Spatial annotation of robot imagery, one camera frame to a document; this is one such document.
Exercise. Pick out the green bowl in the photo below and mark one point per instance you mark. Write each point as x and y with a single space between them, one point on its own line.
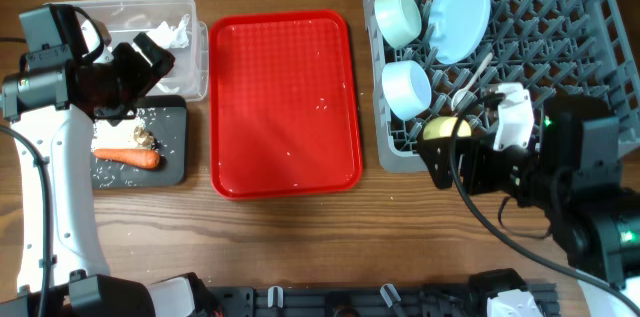
399 21

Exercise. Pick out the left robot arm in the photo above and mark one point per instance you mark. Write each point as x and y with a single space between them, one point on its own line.
49 107

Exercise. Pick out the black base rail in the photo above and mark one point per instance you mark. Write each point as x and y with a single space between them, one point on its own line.
434 300

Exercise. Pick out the orange carrot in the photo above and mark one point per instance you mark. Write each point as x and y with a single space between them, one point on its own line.
140 158

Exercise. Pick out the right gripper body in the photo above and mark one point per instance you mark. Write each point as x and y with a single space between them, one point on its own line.
460 166

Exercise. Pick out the grey dishwasher rack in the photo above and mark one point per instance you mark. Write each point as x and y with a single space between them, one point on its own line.
552 47

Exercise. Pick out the yellow plastic cup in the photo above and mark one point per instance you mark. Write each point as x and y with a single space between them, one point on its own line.
442 127

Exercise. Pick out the light blue small bowl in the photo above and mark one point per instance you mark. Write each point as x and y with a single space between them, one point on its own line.
406 88

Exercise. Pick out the brown food scrap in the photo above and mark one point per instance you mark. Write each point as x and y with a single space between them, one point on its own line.
143 138

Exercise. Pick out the light blue plate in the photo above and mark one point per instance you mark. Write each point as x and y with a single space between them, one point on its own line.
459 26

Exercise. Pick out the clear plastic bin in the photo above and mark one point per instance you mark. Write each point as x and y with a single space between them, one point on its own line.
125 19

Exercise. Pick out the white rice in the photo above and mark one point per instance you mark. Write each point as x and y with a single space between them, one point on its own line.
117 134

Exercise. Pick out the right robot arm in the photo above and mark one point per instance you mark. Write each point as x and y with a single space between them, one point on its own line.
571 171

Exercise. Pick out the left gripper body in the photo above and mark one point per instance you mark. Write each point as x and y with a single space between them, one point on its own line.
128 77

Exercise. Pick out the white plastic spoon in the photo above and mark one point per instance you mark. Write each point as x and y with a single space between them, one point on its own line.
461 93

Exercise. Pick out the black waste tray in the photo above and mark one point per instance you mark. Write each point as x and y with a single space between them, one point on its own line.
165 118

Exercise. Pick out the red serving tray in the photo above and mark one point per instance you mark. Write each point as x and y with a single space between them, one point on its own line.
283 107

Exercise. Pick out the white napkin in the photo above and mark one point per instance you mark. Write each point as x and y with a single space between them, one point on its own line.
171 37

